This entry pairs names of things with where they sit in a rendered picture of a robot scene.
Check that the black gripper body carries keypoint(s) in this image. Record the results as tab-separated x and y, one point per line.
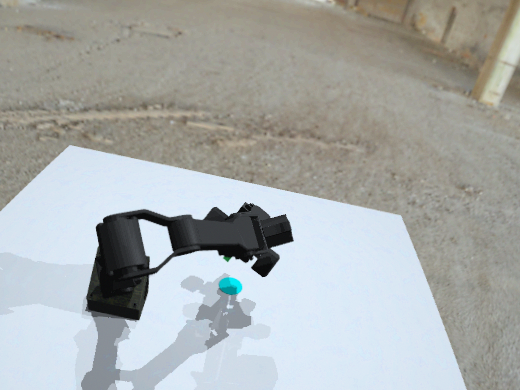
264	263

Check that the cyan circle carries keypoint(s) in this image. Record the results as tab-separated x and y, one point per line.
230	286

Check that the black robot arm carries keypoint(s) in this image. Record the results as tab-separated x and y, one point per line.
123	261

